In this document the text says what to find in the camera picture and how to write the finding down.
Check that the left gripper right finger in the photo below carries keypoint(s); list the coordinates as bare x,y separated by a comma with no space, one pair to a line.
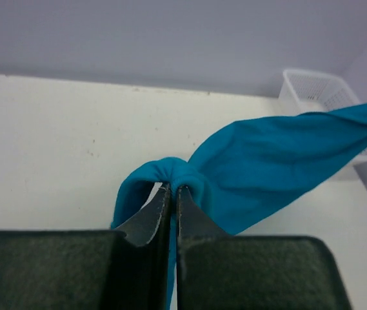
216,270

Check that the white plastic basket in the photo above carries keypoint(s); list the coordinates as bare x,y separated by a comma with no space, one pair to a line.
328,97

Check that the blue t shirt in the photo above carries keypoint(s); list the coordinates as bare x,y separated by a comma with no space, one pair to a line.
252,168

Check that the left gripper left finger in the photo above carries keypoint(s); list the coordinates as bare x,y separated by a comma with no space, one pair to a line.
123,268

